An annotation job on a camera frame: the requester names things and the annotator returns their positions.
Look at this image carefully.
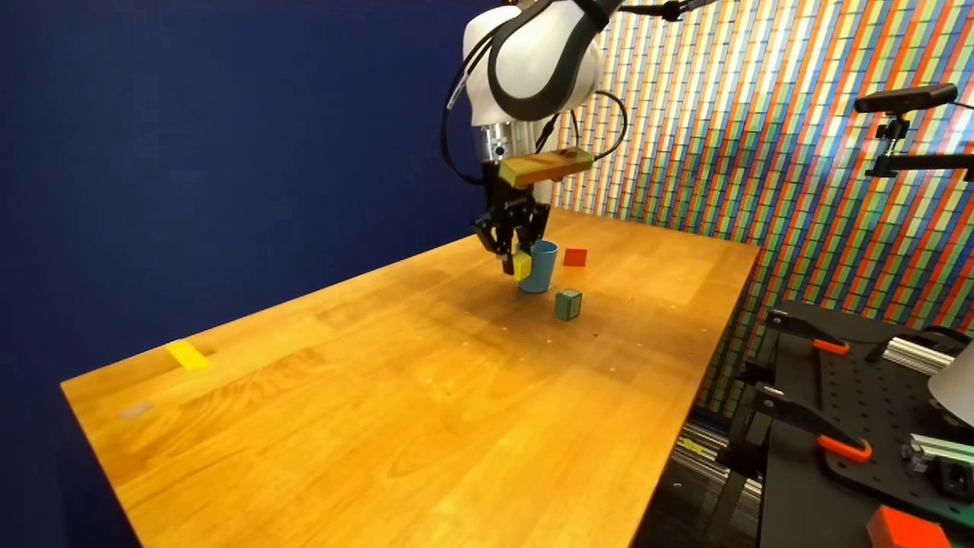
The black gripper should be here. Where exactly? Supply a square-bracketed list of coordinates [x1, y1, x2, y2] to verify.
[476, 181, 551, 275]

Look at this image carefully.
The yellow block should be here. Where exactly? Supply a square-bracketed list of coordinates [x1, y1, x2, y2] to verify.
[512, 252, 532, 284]

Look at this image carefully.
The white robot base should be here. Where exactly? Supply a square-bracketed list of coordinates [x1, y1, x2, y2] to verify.
[929, 342, 974, 429]

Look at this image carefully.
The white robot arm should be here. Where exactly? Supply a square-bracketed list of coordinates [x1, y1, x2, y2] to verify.
[446, 0, 620, 276]

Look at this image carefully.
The blue cup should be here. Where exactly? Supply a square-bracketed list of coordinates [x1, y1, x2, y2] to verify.
[519, 240, 557, 297]

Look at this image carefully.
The red block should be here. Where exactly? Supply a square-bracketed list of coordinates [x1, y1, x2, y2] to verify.
[563, 247, 587, 268]

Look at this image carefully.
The green block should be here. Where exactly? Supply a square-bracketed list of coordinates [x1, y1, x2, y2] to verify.
[555, 289, 583, 319]

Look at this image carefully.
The yellow tape strip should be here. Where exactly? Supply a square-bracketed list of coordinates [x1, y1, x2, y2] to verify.
[167, 342, 206, 373]

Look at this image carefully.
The red box corner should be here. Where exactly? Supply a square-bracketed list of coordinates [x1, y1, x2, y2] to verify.
[867, 505, 949, 548]

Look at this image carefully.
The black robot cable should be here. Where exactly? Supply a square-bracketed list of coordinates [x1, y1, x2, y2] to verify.
[435, 0, 634, 190]

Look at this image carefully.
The upper orange-handled clamp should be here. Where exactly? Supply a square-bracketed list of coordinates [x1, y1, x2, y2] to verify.
[764, 308, 852, 356]

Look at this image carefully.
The orange-handled clamp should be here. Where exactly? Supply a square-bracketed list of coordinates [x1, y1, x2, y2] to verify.
[764, 308, 852, 356]
[755, 383, 873, 466]

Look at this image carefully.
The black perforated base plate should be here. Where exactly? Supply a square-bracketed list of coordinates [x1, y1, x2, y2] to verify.
[757, 305, 974, 548]

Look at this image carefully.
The lower orange-handled clamp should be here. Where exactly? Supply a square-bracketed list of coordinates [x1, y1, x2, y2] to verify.
[755, 383, 873, 466]

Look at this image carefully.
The black camera on mount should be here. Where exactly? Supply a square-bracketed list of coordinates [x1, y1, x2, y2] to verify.
[852, 84, 959, 112]

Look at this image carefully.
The silver aluminium rail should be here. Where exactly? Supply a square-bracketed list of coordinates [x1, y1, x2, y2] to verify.
[907, 433, 974, 466]

